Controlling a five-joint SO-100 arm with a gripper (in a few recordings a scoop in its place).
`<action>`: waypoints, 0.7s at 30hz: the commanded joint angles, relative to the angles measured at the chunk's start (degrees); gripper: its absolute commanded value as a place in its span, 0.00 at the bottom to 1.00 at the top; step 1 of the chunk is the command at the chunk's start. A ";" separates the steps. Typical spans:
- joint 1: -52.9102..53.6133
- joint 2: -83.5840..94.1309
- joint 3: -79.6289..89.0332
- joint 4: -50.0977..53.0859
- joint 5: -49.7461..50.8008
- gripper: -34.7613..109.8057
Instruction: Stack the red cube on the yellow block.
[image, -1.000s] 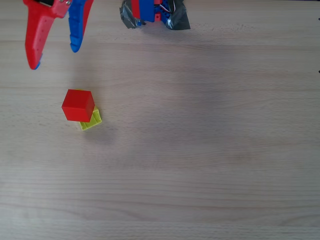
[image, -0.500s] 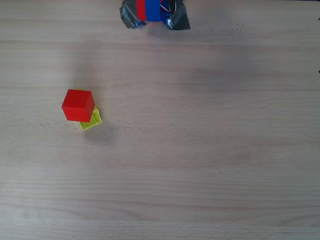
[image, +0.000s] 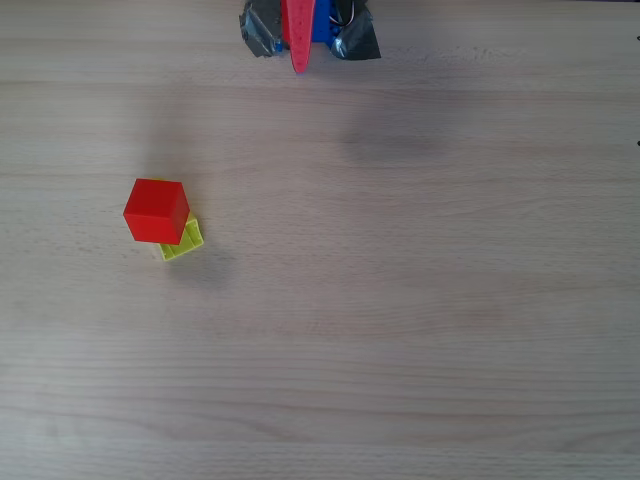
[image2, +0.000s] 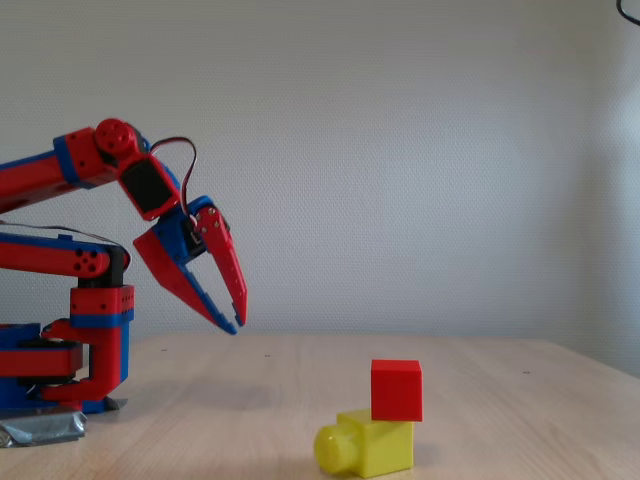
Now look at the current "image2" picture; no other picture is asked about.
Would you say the yellow toy block with knob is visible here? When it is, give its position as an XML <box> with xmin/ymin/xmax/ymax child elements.
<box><xmin>313</xmin><ymin>407</ymin><xmax>416</xmax><ymax>479</ymax></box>

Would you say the gripper servo wire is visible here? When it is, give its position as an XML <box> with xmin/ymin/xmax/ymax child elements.
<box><xmin>148</xmin><ymin>135</ymin><xmax>199</xmax><ymax>227</ymax></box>

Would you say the black hanging cable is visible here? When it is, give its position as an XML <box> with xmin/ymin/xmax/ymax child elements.
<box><xmin>616</xmin><ymin>0</ymin><xmax>640</xmax><ymax>28</ymax></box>

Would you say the arm servo wire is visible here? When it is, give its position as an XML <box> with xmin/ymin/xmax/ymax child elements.
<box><xmin>0</xmin><ymin>219</ymin><xmax>129</xmax><ymax>251</ymax></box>

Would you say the red cube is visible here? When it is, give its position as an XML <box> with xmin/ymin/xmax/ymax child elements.
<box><xmin>370</xmin><ymin>358</ymin><xmax>424</xmax><ymax>423</ymax></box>

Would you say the blue and red robot base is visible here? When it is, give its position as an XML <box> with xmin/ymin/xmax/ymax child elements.
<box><xmin>0</xmin><ymin>322</ymin><xmax>84</xmax><ymax>414</ymax></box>

